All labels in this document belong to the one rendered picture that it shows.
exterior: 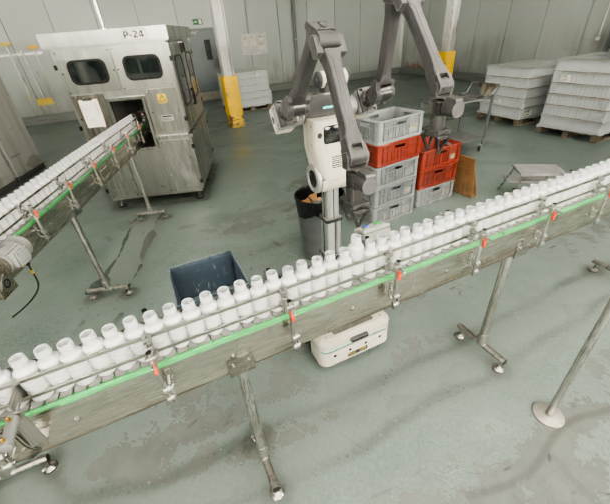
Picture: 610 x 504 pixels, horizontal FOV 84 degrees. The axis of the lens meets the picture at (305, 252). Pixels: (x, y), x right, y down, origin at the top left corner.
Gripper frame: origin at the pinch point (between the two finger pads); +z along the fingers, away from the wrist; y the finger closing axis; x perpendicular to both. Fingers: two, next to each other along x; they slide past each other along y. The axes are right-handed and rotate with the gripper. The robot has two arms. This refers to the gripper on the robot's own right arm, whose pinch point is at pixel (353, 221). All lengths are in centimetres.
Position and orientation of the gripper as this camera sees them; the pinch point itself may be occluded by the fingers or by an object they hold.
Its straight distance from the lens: 127.2
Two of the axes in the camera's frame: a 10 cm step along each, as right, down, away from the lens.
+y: 4.3, 4.6, -7.8
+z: 0.7, 8.4, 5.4
